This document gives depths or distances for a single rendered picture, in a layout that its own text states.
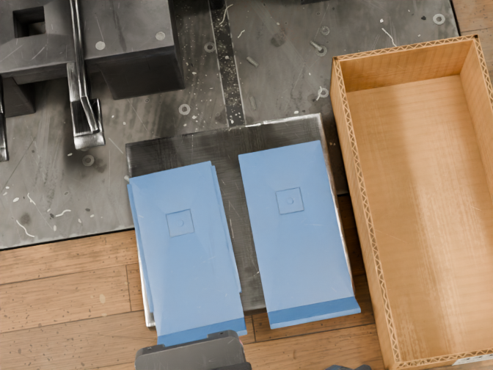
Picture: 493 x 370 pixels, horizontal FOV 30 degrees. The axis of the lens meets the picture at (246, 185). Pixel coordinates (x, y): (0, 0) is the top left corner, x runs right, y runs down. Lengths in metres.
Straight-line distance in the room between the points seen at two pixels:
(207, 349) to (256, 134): 0.27
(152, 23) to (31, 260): 0.22
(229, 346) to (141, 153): 0.27
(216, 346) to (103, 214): 0.26
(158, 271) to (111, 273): 0.05
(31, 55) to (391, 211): 0.32
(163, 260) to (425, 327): 0.22
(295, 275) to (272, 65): 0.20
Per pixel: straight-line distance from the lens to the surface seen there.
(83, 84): 0.74
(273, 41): 0.84
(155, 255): 0.75
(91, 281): 0.78
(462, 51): 0.79
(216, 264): 0.75
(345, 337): 0.76
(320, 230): 0.75
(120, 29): 0.77
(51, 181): 0.82
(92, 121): 0.73
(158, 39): 0.76
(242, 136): 0.78
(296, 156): 0.77
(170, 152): 0.78
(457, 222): 0.79
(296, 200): 0.76
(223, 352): 0.57
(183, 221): 0.76
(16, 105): 0.83
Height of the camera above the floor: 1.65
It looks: 71 degrees down
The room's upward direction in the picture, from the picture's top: 9 degrees counter-clockwise
